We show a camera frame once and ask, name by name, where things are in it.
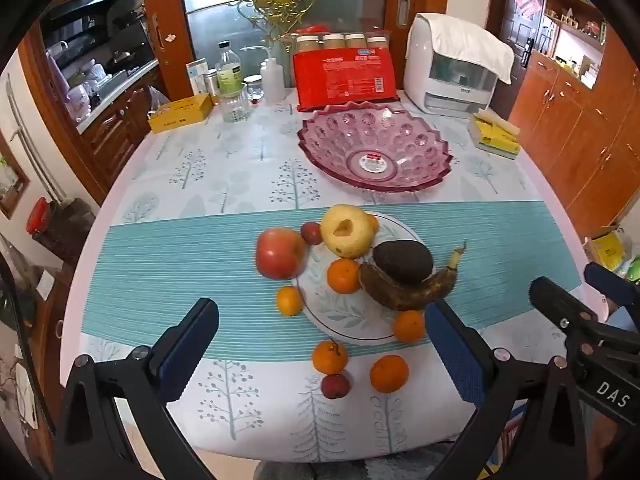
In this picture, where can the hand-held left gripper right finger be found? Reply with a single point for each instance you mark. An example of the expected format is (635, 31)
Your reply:
(457, 355)

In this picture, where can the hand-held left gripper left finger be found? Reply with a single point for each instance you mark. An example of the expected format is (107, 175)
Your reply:
(189, 352)

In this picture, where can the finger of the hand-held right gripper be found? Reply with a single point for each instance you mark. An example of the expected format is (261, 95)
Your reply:
(607, 280)
(557, 300)

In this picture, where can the tangerine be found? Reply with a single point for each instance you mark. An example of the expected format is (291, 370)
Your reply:
(409, 326)
(389, 374)
(289, 301)
(343, 276)
(373, 222)
(329, 357)

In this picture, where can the overripe brown banana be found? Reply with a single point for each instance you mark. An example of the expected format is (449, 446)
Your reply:
(405, 295)

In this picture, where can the dark avocado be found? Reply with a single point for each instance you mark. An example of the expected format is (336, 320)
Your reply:
(404, 261)

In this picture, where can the white leaf-print plate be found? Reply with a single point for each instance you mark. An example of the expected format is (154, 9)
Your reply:
(345, 310)

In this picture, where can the small red plum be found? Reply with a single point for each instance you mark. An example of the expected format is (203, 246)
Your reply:
(311, 233)
(335, 386)

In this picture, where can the red apple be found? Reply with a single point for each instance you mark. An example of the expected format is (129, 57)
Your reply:
(280, 253)

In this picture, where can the yellow apple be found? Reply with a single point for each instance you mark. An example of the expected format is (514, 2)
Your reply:
(346, 230)

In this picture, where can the pink glass fruit bowl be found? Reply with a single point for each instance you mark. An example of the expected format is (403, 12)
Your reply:
(375, 147)

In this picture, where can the yellow floor box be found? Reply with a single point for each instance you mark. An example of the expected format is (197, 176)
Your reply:
(611, 251)

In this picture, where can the yellow sponge pack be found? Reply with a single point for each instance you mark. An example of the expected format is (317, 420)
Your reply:
(495, 136)

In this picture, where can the yellow cardboard box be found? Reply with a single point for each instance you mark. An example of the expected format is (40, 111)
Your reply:
(180, 112)

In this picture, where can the white countertop appliance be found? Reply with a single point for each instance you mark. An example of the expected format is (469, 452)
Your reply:
(450, 82)

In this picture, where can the clear glass cup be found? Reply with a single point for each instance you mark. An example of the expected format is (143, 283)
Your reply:
(235, 106)

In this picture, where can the small metal can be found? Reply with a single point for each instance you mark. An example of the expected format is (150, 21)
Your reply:
(212, 85)

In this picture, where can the dark entrance door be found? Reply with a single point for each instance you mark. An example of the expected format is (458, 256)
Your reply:
(520, 25)

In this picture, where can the white cloth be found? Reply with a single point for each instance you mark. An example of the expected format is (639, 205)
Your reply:
(472, 42)

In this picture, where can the small white-lid jar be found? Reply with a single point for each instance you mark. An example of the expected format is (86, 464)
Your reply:
(254, 87)

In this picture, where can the small white carton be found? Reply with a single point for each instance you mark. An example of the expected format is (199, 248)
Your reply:
(197, 76)

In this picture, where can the clear plastic bottle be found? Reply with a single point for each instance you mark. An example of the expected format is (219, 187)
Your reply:
(228, 72)

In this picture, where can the white squeeze bottle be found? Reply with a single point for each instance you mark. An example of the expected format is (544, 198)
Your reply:
(272, 80)

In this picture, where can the red door decoration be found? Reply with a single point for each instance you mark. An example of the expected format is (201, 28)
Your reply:
(529, 2)

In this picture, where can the red plastic package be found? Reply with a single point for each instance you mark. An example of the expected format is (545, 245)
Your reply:
(345, 77)

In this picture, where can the beige-filled jar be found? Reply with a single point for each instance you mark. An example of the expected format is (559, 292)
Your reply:
(333, 41)
(355, 41)
(378, 42)
(306, 43)

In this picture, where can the wooden wall cabinet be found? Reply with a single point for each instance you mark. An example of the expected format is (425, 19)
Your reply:
(575, 135)

